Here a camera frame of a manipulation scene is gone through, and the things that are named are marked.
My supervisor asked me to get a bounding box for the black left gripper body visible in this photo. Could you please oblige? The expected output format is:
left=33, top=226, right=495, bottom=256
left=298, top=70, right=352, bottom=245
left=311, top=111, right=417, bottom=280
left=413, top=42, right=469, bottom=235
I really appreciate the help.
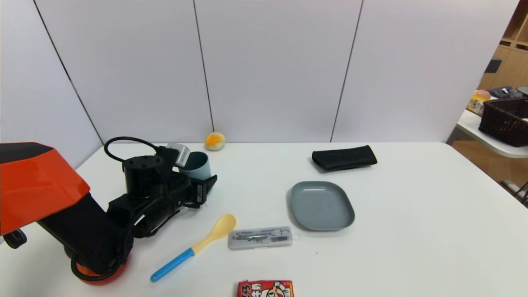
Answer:
left=171, top=175, right=207, bottom=209

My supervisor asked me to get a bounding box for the blue-green plastic cup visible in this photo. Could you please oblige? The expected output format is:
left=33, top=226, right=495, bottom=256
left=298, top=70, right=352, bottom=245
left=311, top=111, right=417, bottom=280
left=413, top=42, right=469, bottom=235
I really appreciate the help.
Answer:
left=181, top=151, right=212, bottom=181

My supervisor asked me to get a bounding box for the grey-blue square dish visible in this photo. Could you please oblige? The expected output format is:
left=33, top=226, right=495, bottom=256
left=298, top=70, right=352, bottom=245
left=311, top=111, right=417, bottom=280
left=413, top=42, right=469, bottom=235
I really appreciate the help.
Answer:
left=290, top=181, right=355, bottom=231

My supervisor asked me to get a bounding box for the white orange plush ball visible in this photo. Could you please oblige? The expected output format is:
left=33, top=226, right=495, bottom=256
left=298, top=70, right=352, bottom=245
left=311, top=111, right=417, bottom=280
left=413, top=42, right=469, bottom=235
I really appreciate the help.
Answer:
left=205, top=132, right=226, bottom=151

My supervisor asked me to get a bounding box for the clear plastic tool case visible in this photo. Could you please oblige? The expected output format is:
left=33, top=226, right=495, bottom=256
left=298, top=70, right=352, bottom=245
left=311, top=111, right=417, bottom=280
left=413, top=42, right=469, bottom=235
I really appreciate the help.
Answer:
left=228, top=226, right=294, bottom=250

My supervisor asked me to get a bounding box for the red snack packet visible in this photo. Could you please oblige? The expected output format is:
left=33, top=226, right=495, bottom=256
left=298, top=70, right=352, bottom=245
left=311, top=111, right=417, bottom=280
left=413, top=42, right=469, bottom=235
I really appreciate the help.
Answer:
left=237, top=280, right=294, bottom=297

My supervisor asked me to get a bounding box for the red apple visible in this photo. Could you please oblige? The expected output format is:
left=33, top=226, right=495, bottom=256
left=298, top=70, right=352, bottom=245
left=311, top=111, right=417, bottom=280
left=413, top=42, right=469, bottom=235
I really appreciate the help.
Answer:
left=75, top=258, right=128, bottom=286

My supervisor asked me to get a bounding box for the black folded pouch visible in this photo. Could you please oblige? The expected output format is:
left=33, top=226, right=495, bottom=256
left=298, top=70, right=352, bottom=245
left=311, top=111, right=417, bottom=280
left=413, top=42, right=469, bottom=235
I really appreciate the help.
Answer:
left=312, top=145, right=378, bottom=172

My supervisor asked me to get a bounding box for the yellow pink package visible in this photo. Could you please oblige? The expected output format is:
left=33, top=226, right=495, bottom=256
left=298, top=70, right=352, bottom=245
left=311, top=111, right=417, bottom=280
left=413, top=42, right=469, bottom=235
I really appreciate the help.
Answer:
left=467, top=90, right=491, bottom=116

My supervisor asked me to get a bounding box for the white side table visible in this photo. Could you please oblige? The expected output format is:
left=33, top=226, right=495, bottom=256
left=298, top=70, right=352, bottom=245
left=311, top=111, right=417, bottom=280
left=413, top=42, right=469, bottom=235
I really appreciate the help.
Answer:
left=446, top=108, right=528, bottom=159

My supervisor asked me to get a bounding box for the dark wicker basket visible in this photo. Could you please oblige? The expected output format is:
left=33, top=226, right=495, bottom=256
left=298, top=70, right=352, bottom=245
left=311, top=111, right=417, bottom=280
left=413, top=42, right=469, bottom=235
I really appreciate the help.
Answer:
left=478, top=98, right=528, bottom=148

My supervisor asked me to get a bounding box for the dark blue cloth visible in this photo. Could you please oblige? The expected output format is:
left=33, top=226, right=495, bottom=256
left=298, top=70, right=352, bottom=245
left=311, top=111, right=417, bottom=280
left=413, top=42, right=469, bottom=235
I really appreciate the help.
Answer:
left=487, top=86, right=522, bottom=99

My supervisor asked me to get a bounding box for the wooden shelf unit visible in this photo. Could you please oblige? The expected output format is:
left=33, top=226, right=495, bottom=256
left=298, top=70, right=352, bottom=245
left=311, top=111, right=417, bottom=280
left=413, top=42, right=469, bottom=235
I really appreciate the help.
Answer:
left=476, top=0, right=528, bottom=99

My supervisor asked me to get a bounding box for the yellow spoon with blue handle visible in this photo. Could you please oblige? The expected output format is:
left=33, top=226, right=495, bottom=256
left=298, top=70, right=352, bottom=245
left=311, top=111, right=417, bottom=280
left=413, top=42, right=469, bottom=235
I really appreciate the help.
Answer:
left=150, top=214, right=237, bottom=283

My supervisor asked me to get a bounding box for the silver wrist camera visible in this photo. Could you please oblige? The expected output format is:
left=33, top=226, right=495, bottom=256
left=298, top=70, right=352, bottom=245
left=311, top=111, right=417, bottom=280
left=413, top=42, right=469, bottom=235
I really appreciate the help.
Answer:
left=167, top=143, right=191, bottom=168

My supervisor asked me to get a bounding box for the black camera cable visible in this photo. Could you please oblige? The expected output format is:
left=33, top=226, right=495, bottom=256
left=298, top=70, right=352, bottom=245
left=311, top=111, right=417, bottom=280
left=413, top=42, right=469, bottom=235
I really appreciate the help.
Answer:
left=104, top=137, right=166, bottom=164

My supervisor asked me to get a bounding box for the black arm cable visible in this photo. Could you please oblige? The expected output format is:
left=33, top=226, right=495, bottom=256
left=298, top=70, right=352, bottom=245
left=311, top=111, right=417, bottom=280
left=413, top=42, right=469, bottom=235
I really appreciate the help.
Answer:
left=70, top=243, right=129, bottom=282

